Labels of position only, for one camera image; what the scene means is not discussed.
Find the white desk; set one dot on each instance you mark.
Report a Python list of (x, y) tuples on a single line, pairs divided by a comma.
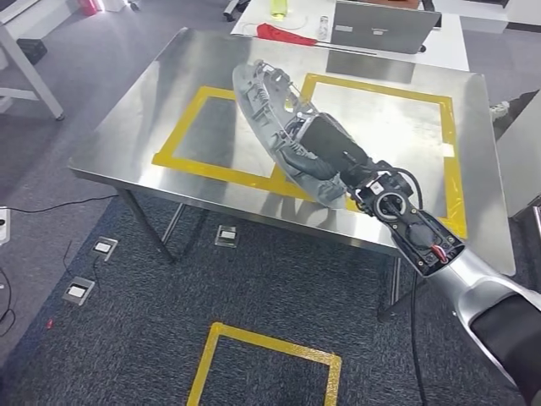
[(452, 45)]

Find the silver plastic wheel hubcap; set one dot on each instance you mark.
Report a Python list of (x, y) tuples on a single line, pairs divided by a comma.
[(262, 95)]

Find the steel floor socket box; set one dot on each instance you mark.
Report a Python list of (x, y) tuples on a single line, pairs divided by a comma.
[(227, 236), (78, 291), (102, 248)]

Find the stainless steel workbench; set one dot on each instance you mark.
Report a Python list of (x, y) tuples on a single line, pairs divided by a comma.
[(127, 145), (522, 162)]

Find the clear plastic packet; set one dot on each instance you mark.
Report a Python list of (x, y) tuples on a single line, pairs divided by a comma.
[(323, 28)]

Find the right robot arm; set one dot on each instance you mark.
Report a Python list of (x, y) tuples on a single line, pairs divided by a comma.
[(486, 291)]

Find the grey laptop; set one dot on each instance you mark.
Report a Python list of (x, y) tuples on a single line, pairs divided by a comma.
[(380, 28)]

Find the yellow-green drink bottle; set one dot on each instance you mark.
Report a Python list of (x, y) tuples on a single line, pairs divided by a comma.
[(278, 8)]

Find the green top white workbench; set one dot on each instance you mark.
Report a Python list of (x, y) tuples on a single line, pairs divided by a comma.
[(38, 84)]

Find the red object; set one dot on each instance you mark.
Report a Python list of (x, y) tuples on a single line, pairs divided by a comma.
[(87, 7)]

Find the red cloth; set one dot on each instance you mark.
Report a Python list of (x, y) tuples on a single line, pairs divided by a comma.
[(283, 35)]

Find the person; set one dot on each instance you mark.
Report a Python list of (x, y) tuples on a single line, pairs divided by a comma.
[(393, 3)]

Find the white table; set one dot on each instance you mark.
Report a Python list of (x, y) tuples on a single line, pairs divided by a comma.
[(469, 14)]

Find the yellow bench tape square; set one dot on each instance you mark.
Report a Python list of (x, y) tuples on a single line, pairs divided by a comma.
[(211, 173), (454, 185)]

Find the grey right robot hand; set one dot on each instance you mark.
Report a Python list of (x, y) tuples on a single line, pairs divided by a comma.
[(325, 140)]

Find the black box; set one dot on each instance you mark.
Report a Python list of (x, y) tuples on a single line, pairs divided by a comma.
[(32, 50)]

